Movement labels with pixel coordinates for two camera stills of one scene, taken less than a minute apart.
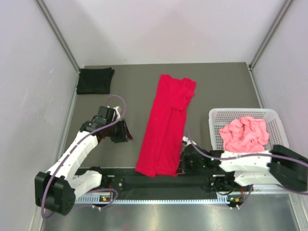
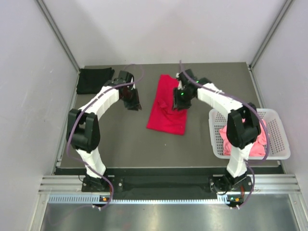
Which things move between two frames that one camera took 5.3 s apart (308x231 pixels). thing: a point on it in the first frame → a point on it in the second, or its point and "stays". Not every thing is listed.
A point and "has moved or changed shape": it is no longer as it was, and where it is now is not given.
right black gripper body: [189, 166] → [182, 99]
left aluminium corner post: [58, 34] stays
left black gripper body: [118, 132] → [131, 100]
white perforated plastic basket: [219, 118] stays
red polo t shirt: [160, 153] has moved or changed shape
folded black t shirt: [94, 81] stays
